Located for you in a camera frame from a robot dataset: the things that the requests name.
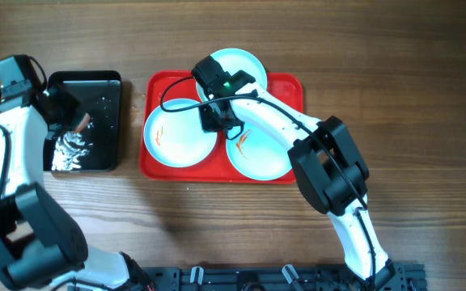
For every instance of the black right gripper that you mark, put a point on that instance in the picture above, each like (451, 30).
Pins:
(215, 120)

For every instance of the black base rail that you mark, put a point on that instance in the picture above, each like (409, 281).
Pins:
(404, 277)

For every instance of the light blue plate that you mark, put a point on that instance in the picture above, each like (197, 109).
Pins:
(255, 155)
(233, 60)
(175, 138)

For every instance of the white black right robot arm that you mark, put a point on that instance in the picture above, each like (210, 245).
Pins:
(328, 167)

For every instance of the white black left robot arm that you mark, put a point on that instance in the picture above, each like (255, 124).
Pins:
(40, 243)

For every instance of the black water tray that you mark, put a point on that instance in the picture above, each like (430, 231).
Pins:
(95, 147)

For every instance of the red plastic tray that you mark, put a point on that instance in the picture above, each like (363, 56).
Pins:
(216, 168)

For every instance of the green white sponge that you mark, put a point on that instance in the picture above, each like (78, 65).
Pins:
(82, 124)

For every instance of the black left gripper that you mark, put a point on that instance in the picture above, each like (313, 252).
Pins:
(65, 111)

